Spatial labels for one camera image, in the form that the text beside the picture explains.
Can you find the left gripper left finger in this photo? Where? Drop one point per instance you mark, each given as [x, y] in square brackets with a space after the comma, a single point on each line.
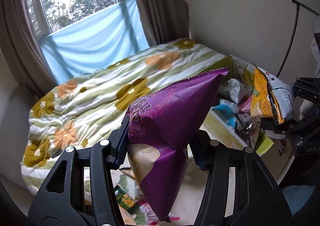
[79, 190]

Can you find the floral striped duvet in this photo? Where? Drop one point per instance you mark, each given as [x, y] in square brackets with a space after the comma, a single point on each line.
[87, 108]

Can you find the right brown curtain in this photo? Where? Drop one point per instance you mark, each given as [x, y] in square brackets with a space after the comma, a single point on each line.
[163, 20]

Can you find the light blue window cloth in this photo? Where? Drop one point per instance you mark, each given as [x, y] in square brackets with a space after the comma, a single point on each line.
[95, 42]

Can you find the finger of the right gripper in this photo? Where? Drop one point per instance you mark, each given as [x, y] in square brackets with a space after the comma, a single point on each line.
[306, 129]
[307, 88]

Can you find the left brown curtain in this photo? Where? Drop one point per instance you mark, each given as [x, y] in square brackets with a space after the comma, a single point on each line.
[22, 51]

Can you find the dark green snack bag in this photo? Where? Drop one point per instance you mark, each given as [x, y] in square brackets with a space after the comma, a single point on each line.
[125, 201]

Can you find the blue white snack bag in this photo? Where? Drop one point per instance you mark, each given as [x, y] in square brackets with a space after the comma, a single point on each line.
[227, 110]

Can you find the white green snack bag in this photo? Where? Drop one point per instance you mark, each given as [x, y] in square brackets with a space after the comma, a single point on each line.
[235, 90]

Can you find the yellow green cardboard box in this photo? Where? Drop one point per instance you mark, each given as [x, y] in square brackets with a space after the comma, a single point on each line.
[247, 98]

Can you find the purple snack bag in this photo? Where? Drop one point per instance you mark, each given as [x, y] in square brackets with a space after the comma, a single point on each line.
[161, 125]

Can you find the black metal stand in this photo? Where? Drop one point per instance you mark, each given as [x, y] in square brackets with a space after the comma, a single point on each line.
[298, 6]

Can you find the brown curtain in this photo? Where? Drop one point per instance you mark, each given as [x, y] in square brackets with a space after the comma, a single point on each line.
[163, 20]
[22, 51]

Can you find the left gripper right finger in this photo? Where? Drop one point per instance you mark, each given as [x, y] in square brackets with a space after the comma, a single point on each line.
[240, 189]

